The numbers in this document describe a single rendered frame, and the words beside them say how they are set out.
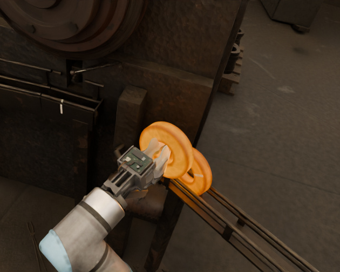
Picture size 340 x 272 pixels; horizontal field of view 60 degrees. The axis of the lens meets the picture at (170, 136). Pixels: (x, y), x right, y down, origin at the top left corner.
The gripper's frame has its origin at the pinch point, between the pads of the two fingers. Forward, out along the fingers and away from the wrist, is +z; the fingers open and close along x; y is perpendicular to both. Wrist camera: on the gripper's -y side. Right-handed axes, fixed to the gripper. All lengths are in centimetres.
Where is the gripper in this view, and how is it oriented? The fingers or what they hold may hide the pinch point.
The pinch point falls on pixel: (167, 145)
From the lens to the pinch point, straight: 76.5
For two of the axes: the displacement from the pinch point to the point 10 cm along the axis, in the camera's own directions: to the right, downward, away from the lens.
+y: 0.4, -5.7, -8.2
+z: 6.1, -6.4, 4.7
